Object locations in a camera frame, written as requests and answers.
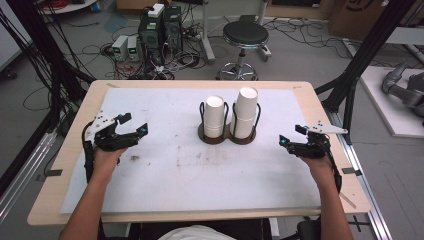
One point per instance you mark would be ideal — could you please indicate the person's left hand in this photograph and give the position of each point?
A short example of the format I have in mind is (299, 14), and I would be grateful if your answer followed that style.
(106, 161)

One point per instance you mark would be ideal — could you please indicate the person's white clothing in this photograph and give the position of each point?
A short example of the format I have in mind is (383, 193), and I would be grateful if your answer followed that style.
(196, 233)

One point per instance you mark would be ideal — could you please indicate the black round stool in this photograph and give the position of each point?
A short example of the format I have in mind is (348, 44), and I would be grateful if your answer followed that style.
(246, 33)

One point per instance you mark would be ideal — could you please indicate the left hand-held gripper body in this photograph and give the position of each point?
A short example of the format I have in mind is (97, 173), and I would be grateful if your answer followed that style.
(100, 128)

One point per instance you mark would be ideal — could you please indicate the stack of white paper cups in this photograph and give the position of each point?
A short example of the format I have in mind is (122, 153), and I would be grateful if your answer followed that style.
(246, 110)
(214, 116)

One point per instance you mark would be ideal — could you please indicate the grey power supply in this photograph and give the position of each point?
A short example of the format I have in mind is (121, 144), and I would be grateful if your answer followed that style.
(134, 48)
(119, 48)

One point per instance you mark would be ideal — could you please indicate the black computer tower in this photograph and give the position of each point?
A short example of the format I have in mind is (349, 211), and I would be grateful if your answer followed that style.
(151, 36)
(173, 26)

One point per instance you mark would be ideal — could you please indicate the white floor platform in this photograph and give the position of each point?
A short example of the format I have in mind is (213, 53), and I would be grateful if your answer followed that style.
(386, 110)

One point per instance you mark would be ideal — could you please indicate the grey metal stand leg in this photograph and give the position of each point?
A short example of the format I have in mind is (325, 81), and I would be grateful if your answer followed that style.
(206, 36)

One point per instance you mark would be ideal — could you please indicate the white table mat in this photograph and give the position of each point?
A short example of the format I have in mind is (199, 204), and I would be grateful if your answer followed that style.
(166, 186)

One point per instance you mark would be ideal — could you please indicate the person's right hand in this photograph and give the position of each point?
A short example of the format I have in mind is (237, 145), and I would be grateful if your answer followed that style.
(316, 168)

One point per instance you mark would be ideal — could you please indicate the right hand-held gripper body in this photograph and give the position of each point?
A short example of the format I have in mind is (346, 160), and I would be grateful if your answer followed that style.
(313, 146)

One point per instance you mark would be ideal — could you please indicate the black tape piece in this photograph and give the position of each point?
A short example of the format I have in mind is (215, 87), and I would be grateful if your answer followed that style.
(351, 171)
(53, 172)

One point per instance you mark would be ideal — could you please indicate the aluminium rail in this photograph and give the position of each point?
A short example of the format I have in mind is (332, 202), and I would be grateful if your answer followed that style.
(363, 186)
(23, 173)

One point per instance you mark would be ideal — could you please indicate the black frame post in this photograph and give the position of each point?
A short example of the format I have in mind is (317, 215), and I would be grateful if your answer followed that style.
(366, 50)
(43, 43)

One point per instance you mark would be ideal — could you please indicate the white box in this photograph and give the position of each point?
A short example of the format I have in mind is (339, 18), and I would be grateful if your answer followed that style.
(156, 10)

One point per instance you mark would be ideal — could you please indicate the large cardboard box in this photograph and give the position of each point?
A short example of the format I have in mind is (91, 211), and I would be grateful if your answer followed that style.
(363, 16)

